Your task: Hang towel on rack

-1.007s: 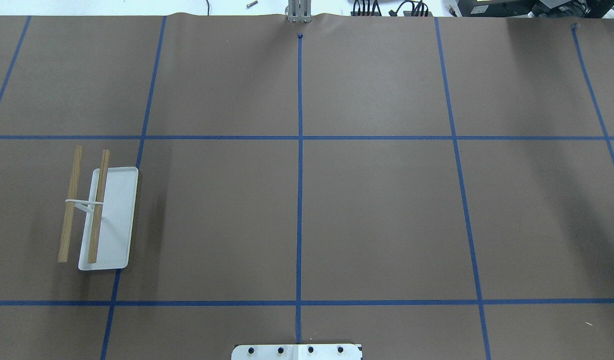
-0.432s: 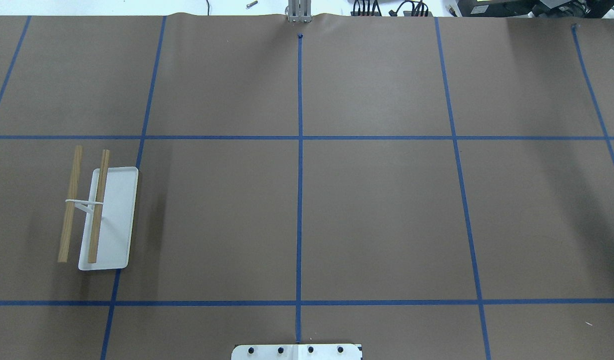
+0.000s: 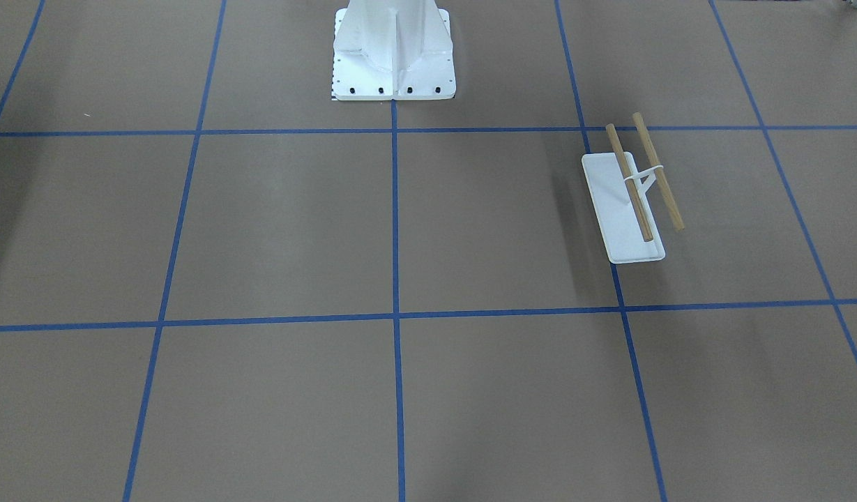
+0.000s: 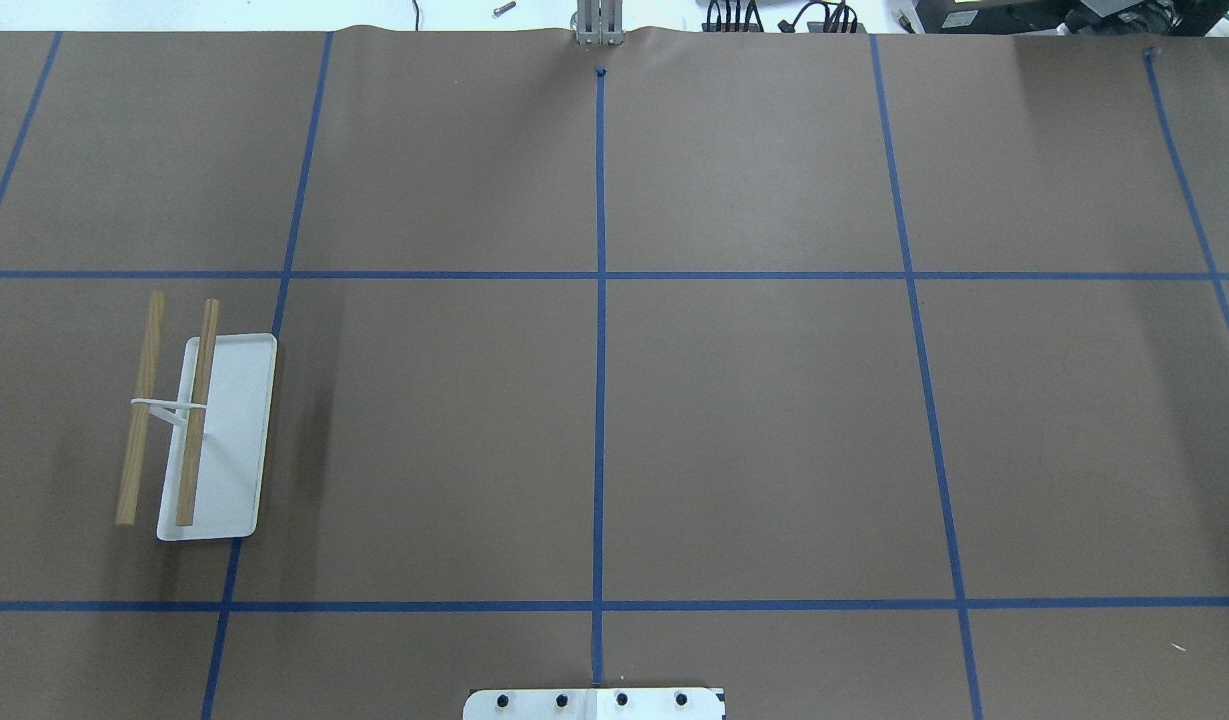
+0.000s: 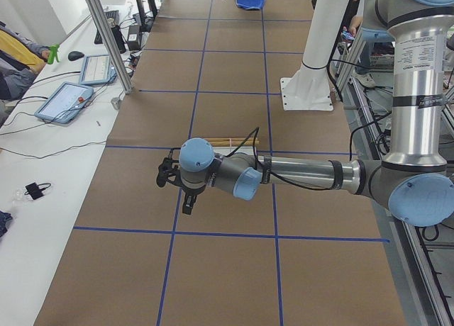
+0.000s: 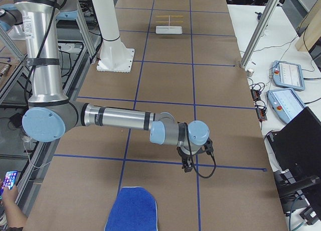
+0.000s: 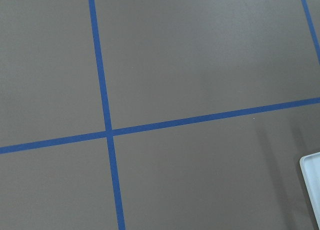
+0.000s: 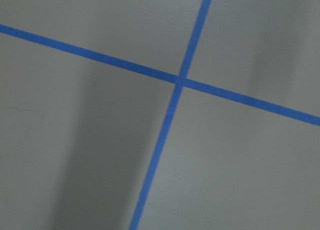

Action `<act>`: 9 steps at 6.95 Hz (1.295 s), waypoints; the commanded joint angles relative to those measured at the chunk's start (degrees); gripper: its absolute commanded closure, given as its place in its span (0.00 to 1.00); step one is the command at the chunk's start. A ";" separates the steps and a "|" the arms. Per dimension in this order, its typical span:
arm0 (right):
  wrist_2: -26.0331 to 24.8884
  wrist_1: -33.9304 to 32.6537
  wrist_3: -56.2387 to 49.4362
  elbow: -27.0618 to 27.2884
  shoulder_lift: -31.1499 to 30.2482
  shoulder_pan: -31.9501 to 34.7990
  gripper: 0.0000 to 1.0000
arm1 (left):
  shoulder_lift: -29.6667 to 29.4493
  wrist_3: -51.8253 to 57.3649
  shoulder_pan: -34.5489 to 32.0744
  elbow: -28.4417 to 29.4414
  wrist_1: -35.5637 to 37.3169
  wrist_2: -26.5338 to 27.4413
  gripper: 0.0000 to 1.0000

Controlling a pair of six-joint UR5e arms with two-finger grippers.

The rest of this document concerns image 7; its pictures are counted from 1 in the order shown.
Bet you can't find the white rack base tray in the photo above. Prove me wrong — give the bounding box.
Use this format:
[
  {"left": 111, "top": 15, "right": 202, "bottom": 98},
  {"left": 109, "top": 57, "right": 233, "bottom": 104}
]
[{"left": 299, "top": 152, "right": 320, "bottom": 228}]

